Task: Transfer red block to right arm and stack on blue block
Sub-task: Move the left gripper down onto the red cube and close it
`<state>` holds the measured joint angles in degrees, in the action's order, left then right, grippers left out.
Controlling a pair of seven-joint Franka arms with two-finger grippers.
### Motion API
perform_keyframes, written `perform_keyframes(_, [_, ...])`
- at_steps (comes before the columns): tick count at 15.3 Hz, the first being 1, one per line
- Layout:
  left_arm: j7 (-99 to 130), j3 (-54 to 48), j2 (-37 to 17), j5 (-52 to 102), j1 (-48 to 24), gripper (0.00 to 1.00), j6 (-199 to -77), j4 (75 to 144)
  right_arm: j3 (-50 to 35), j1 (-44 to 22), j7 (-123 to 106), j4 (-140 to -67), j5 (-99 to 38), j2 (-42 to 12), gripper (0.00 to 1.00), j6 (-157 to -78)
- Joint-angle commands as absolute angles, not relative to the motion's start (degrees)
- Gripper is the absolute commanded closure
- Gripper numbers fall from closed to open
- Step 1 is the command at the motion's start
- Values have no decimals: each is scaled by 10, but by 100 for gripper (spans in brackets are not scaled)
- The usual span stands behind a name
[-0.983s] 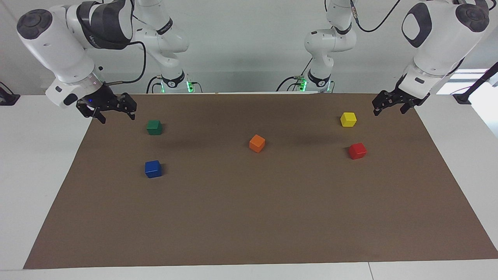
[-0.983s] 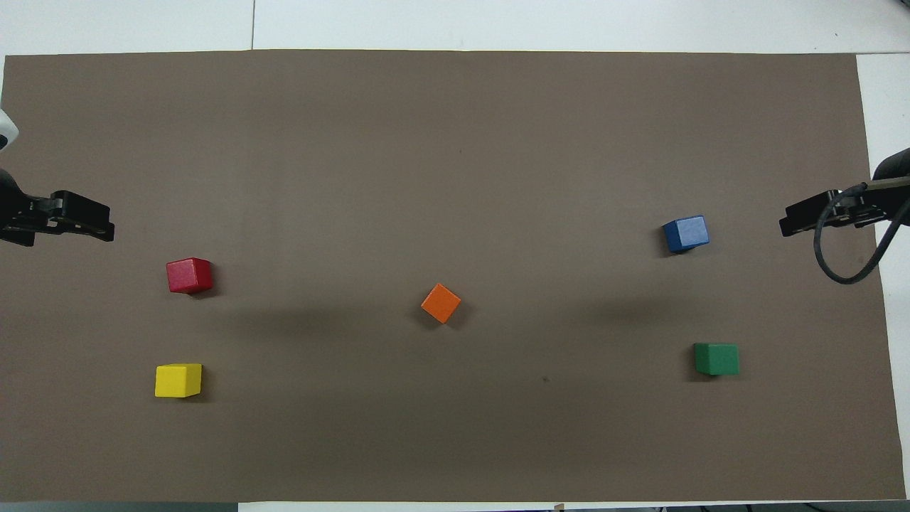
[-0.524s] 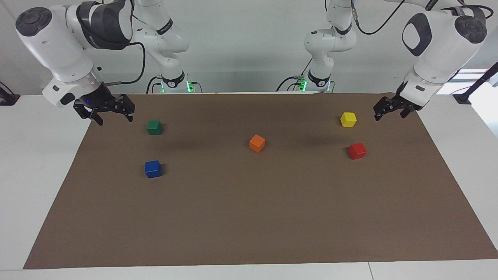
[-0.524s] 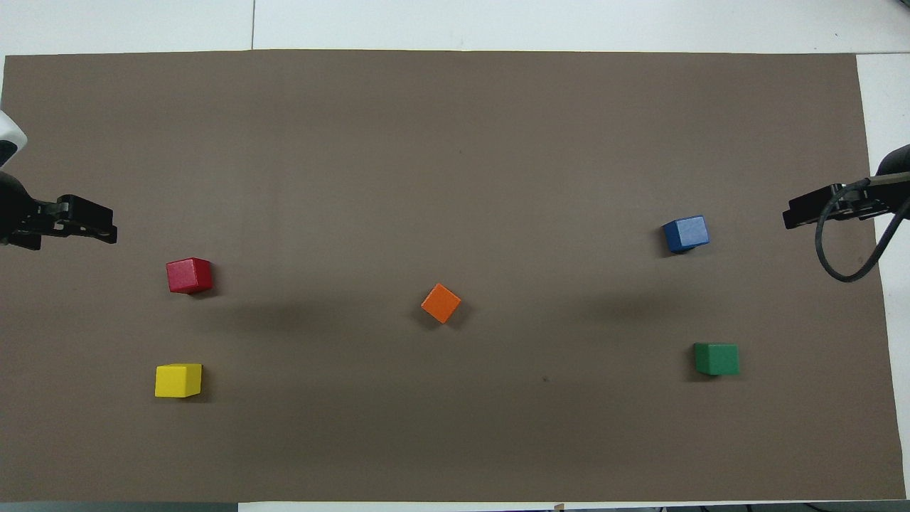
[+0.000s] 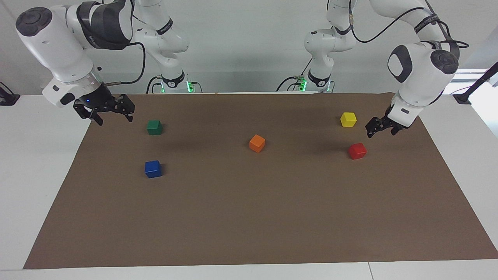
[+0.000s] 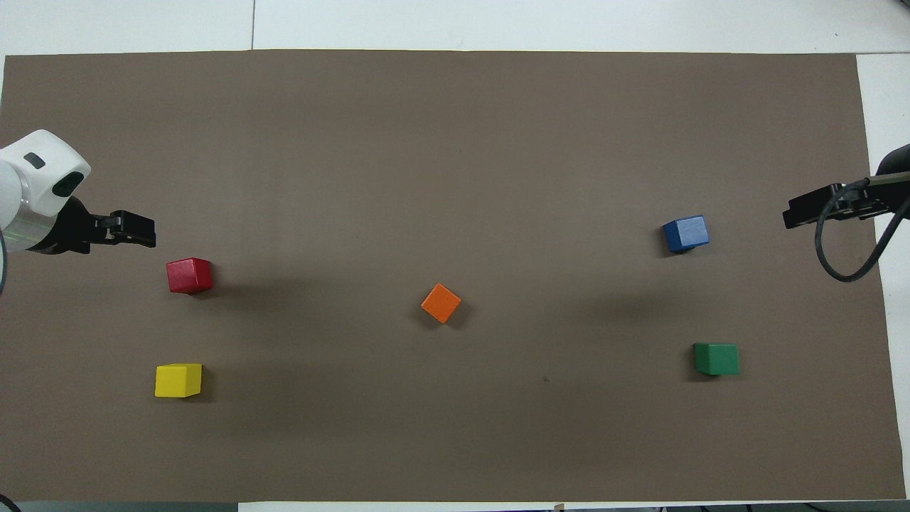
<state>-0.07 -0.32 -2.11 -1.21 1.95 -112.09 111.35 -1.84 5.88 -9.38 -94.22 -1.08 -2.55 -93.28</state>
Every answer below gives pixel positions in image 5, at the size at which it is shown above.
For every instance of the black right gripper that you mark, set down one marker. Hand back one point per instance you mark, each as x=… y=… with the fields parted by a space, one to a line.
x=99 y=99

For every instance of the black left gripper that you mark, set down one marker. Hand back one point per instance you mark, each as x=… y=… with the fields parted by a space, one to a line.
x=391 y=121

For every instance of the red cube block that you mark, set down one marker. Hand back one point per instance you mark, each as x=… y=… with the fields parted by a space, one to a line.
x=357 y=151

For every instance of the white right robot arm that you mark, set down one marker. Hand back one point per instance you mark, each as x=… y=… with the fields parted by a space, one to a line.
x=58 y=42

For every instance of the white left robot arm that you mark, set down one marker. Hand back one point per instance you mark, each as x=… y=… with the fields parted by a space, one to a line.
x=420 y=77

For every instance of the yellow cube block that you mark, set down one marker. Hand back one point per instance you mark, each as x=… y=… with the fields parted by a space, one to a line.
x=348 y=119

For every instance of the green cube block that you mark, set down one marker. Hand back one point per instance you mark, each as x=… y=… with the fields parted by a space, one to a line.
x=154 y=127

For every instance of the blue cube block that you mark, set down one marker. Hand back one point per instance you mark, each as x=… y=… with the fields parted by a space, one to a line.
x=153 y=169

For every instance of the orange cube block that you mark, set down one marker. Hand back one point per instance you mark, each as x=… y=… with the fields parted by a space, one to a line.
x=256 y=143

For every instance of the black clamp with pole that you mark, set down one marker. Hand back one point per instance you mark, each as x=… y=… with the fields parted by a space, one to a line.
x=476 y=83

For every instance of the small black table clamp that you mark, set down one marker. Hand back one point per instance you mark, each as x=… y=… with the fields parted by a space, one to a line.
x=7 y=99

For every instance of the brown table mat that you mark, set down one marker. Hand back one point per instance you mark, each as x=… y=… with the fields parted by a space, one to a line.
x=249 y=210

